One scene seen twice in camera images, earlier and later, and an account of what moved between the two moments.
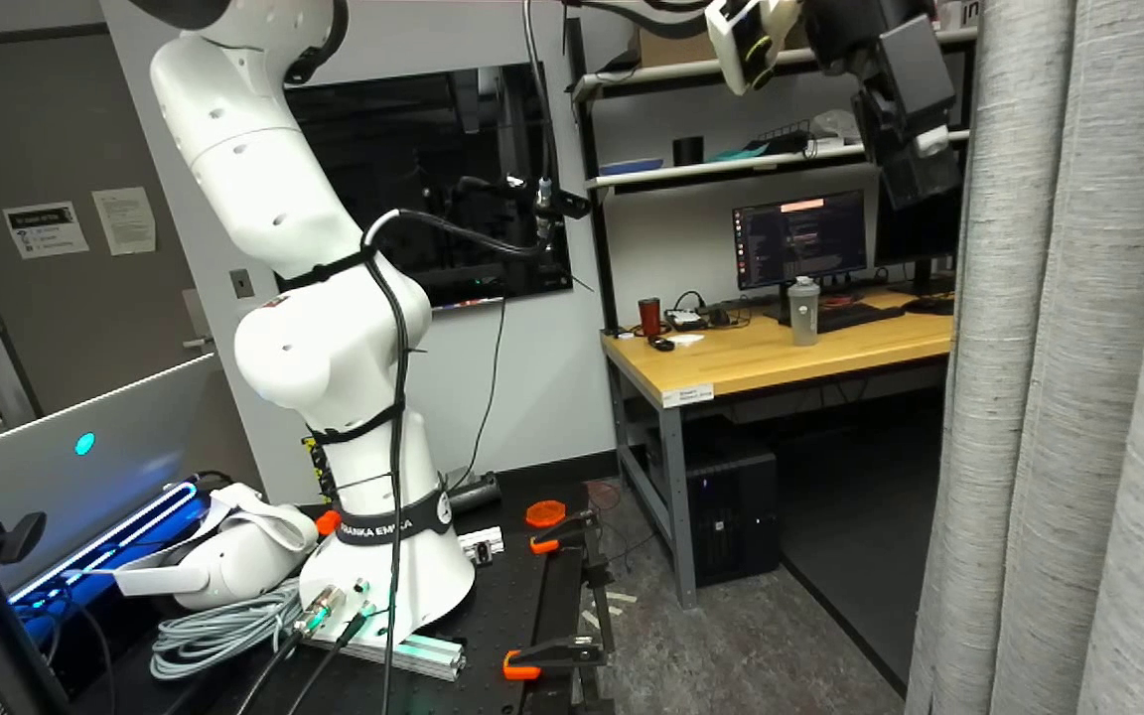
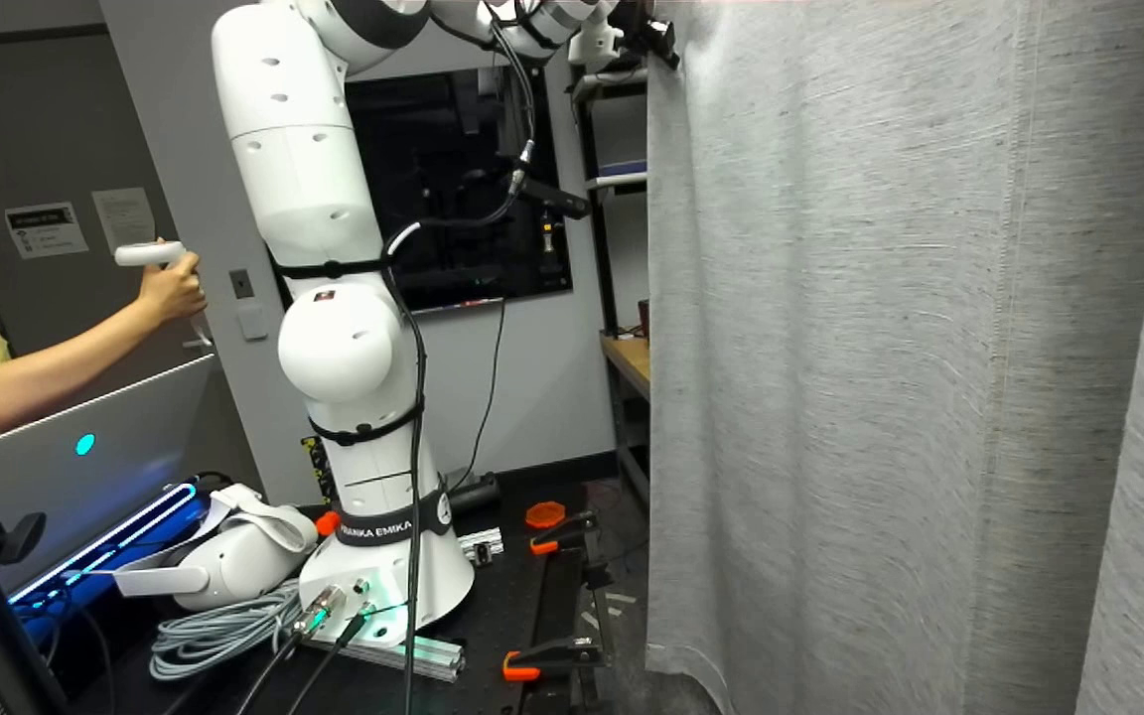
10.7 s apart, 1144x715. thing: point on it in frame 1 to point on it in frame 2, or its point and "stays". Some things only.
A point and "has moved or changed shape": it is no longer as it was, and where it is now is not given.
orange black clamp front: (549, 661) stays
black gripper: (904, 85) to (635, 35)
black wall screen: (462, 143) stays
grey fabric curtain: (1067, 562) has moved or changed shape
